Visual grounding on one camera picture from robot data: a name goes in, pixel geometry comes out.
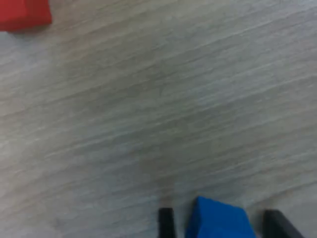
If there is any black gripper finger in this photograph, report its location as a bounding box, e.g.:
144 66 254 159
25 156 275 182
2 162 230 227
262 209 305 238
158 207 175 238

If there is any blue cube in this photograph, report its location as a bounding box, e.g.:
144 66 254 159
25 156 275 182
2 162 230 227
185 195 258 238

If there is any red cube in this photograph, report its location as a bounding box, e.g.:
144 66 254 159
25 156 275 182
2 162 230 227
0 0 53 32

